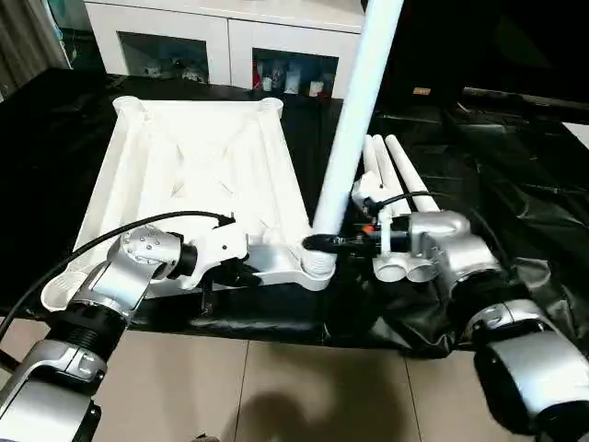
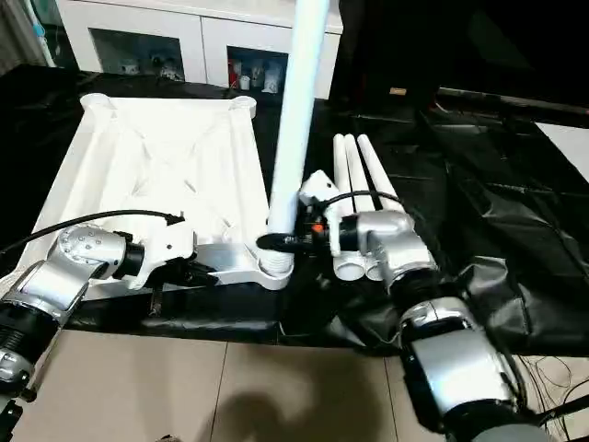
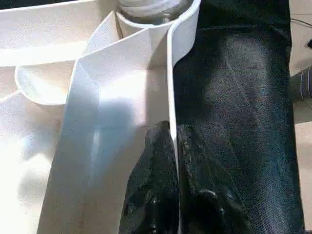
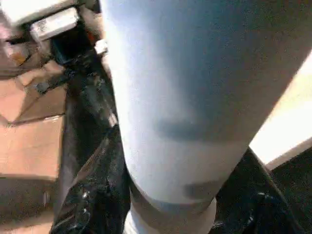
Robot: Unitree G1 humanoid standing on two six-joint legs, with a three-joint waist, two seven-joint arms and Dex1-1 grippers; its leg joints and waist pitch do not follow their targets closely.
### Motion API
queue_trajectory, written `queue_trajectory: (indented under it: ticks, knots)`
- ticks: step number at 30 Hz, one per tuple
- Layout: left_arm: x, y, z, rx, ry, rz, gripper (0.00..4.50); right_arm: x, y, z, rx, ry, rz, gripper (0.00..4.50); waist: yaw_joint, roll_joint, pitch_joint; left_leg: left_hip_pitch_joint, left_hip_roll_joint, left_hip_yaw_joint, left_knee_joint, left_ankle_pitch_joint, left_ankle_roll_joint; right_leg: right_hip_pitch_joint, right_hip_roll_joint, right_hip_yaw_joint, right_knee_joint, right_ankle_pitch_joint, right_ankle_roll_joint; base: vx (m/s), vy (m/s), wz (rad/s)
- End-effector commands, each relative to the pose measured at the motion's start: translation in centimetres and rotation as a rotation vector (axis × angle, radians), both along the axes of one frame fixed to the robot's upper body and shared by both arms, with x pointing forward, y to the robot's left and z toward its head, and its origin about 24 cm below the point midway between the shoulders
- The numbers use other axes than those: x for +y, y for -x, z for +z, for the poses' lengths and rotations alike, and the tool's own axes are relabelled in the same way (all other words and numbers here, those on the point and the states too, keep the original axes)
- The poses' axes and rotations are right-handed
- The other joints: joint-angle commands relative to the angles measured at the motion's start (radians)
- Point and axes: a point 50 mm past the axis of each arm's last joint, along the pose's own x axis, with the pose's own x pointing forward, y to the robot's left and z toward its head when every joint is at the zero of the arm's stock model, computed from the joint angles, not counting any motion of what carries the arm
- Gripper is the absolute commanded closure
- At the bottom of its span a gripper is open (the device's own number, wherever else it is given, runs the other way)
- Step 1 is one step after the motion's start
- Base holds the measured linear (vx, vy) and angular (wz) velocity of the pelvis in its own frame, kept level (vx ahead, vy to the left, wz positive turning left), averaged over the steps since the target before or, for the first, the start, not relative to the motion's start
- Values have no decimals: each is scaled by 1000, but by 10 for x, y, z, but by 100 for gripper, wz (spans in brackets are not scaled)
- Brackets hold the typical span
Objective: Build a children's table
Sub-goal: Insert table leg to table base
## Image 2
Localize black fabric covered furniture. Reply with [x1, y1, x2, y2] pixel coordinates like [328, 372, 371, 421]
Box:
[329, 0, 589, 116]

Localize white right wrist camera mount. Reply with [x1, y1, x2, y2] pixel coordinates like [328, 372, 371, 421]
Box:
[297, 169, 344, 257]

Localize white glass-door cabinet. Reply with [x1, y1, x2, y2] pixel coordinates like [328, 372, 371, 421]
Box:
[57, 0, 344, 100]

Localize white patterned figure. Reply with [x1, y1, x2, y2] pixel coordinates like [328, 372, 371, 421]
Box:
[262, 64, 283, 94]

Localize white plastic table top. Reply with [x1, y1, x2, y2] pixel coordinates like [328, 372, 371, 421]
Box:
[17, 91, 295, 301]

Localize black tripod leg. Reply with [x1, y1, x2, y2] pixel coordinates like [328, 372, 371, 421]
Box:
[537, 394, 589, 425]

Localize black table mat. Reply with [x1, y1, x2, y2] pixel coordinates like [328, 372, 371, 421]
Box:
[0, 64, 589, 358]

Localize blue white pole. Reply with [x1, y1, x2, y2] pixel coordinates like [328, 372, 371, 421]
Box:
[27, 0, 57, 69]

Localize grey curtain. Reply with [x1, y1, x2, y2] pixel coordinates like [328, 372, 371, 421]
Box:
[0, 0, 47, 76]

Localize thin black floor cables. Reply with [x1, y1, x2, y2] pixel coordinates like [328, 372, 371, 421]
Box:
[517, 352, 589, 415]

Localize long black pole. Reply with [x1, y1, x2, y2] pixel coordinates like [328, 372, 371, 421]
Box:
[436, 87, 589, 115]

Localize white flat board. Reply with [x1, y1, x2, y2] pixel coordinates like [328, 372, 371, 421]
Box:
[533, 122, 589, 185]

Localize white plastic table leg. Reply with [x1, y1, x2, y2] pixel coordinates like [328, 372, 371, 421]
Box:
[331, 133, 367, 283]
[344, 134, 387, 283]
[356, 134, 433, 277]
[264, 0, 341, 277]

